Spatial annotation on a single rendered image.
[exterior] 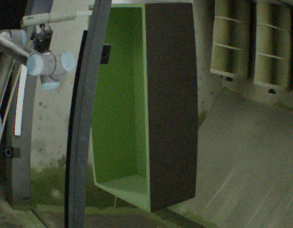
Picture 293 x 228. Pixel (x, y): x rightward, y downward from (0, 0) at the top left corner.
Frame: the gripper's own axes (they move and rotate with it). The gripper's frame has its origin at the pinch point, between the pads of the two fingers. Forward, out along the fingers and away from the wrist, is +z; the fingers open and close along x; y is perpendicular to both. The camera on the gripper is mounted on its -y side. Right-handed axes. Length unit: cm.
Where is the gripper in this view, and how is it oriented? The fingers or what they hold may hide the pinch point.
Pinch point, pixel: (41, 20)
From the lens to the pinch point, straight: 245.5
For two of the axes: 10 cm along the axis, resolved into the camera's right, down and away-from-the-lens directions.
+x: 8.5, -1.5, 5.1
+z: -3.0, -9.3, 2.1
